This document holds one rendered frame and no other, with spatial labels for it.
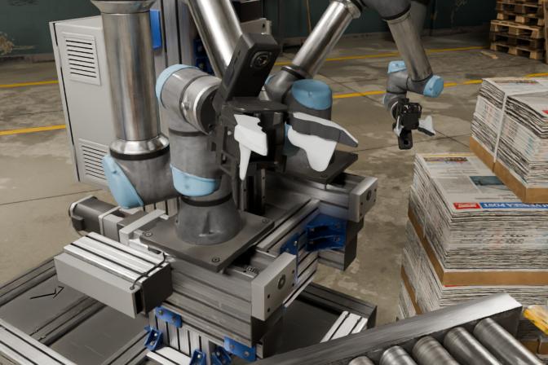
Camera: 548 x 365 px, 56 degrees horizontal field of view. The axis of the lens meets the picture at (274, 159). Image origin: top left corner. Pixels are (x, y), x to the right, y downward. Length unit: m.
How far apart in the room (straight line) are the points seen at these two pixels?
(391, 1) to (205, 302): 1.00
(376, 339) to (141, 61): 0.64
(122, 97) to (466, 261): 0.93
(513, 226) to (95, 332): 1.35
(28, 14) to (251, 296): 6.60
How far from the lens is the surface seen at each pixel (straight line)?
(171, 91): 0.74
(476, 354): 0.96
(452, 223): 1.34
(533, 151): 1.35
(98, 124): 1.48
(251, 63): 0.59
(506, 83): 1.59
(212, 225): 1.13
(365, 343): 0.93
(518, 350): 0.99
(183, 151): 0.76
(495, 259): 1.44
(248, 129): 0.51
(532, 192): 1.39
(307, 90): 1.46
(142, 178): 1.02
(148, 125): 1.00
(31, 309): 2.11
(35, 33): 7.49
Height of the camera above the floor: 1.42
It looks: 23 degrees down
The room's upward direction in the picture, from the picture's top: straight up
